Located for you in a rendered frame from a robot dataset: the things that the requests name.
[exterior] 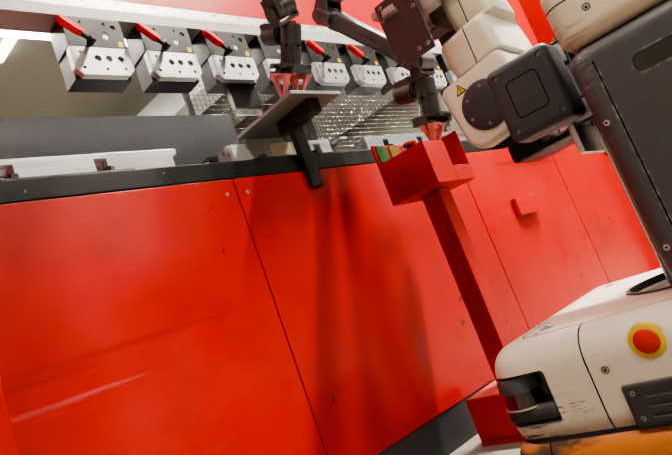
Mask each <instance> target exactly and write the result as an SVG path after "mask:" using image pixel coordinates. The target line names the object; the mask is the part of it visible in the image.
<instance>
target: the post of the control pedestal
mask: <svg viewBox="0 0 672 455"><path fill-rule="evenodd" d="M422 199H423V202H424V204H425V207H426V209H427V212H428V214H429V217H430V219H431V222H432V224H433V227H434V229H435V231H436V234H437V236H438V239H439V241H440V244H441V246H442V249H443V251H444V254H445V256H446V259H447V261H448V264H449V266H450V269H451V271H452V273H453V276H454V278H455V281H456V283H457V286H458V288H459V291H460V293H461V296H462V298H463V301H464V303H465V306H466V308H467V311H468V313H469V315H470V318H471V320H472V323H473V325H474V328H475V330H476V333H477V335H478V338H479V340H480V343H481V345H482V348H483V350H484V353H485V355H486V357H487V360H488V362H489V365H490V367H491V370H492V372H493V375H494V377H495V380H496V382H497V380H498V379H497V378H496V375H495V361H496V358H497V356H498V354H499V352H500V351H501V350H502V349H503V348H504V347H505V346H507V345H508V344H510V343H511V342H513V340H512V338H511V335H510V333H509V330H508V328H507V326H506V323H505V321H504V318H503V316H502V314H501V311H500V309H499V306H498V304H497V302H496V299H495V297H494V294H493V292H492V289H491V287H490V285H489V282H488V280H487V277H486V275H485V273H484V270H483V268H482V265H481V263H480V261H479V258H478V256H477V253H476V251H475V249H474V246H473V244H472V241H471V239H470V237H469V234H468V232H467V229H466V227H465V225H464V222H463V220H462V217H461V215H460V212H459V210H458V208H457V205H456V203H455V200H454V198H453V196H452V193H451V191H450V188H449V187H446V188H439V189H436V190H434V191H432V192H430V193H428V194H426V195H424V196H422Z"/></svg>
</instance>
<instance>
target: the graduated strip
mask: <svg viewBox="0 0 672 455"><path fill-rule="evenodd" d="M23 1H32V2H40V3H49V4H58V5H67V6H76V7H85V8H94V9H102V10H111V11H120V12H129V13H138V14H147V15H155V16H164V17H173V18H182V19H191V20H200V21H209V22H217V23H226V24H235V25H244V26H253V27H259V25H261V24H262V23H264V22H266V21H267V20H264V19H256V18H248V17H240V16H232V15H224V14H216V13H208V12H200V11H192V10H184V9H176V8H168V7H160V6H152V5H144V4H136V3H128V2H121V1H113V0H23ZM301 32H306V33H315V34H324V35H332V36H341V37H346V36H344V35H343V34H341V33H338V32H335V31H333V30H330V29H328V27H320V26H312V25H304V24H301Z"/></svg>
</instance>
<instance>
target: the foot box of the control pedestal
mask: <svg viewBox="0 0 672 455"><path fill-rule="evenodd" d="M466 404H467V406H468V409H469V411H470V414H471V416H472V419H473V422H474V424H475V427H476V429H477V432H478V434H479V437H480V439H481V441H482V445H483V447H487V446H493V445H500V444H507V443H514V442H521V441H525V437H524V436H522V435H521V433H520V432H519V431H518V429H517V427H516V424H514V423H512V421H511V420H510V418H509V413H508V412H507V410H506V409H507V406H506V402H505V397H503V396H501V395H500V393H499V390H498V388H497V382H496V380H494V381H493V382H492V383H490V384H489V385H487V386H486V387H484V388H483V389H482V390H480V391H479V392H477V393H476V394H475V395H473V396H472V397H470V398H469V399H467V400H466Z"/></svg>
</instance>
